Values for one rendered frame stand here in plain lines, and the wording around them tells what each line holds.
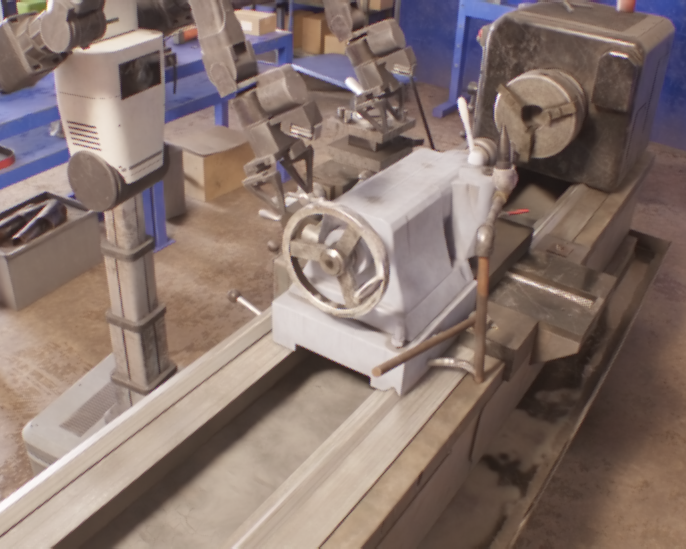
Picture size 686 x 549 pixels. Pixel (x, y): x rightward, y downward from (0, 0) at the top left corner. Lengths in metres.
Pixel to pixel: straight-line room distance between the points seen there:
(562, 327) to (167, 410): 0.84
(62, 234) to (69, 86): 1.71
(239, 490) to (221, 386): 0.20
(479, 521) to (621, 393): 1.30
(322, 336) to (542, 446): 0.81
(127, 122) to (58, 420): 1.00
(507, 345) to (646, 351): 1.77
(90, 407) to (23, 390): 0.59
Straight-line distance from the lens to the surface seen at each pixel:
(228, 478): 1.40
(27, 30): 1.49
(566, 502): 2.46
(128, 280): 1.88
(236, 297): 1.98
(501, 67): 2.42
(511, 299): 1.67
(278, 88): 1.17
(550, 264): 1.85
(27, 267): 3.23
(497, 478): 1.90
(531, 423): 2.08
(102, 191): 1.72
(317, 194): 1.72
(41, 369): 2.92
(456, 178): 1.54
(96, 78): 1.60
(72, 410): 2.30
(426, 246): 1.43
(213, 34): 1.20
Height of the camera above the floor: 1.75
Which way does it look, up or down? 32 degrees down
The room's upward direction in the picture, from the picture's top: 3 degrees clockwise
